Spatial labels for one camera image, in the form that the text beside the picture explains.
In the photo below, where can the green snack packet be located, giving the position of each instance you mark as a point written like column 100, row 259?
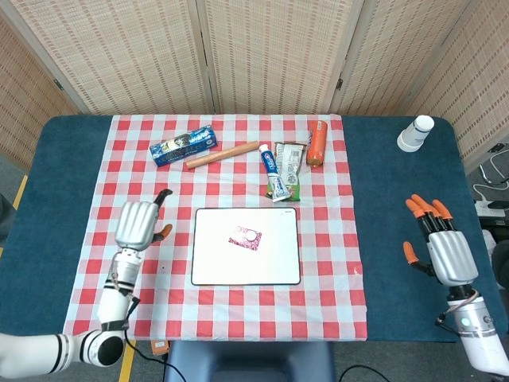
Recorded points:
column 293, row 167

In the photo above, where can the metal screen hinge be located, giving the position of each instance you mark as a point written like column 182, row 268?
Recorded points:
column 339, row 84
column 59, row 84

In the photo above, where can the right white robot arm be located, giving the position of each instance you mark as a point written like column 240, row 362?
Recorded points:
column 477, row 326

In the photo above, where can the blue white toothpaste tube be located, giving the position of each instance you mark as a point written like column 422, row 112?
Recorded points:
column 273, row 175

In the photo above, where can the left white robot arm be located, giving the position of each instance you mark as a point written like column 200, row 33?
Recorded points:
column 111, row 310

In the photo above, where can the wooden rolling pin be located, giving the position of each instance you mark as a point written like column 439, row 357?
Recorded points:
column 222, row 155

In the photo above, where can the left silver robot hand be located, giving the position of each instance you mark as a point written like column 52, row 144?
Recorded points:
column 135, row 224

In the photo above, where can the white power strip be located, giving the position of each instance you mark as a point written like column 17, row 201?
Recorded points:
column 491, row 209

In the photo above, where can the small orange box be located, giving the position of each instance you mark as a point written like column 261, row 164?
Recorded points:
column 160, row 347

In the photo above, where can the dark blue chair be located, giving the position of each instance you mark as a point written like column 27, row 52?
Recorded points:
column 250, row 362

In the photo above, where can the beige woven folding screen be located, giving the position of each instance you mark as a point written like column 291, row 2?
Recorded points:
column 270, row 51

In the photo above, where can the dark blue table cover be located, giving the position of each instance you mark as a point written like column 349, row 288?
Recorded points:
column 401, row 191

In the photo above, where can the red white checkered tablecloth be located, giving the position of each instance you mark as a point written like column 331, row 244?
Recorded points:
column 238, row 310

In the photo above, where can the white tray board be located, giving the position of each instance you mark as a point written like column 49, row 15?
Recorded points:
column 254, row 266

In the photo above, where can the blue cling wrap box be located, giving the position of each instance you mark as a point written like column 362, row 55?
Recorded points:
column 183, row 146

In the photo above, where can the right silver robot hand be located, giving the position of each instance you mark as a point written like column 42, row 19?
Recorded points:
column 451, row 254

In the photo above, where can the white paper cup stack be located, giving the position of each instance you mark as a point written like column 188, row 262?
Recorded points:
column 415, row 133

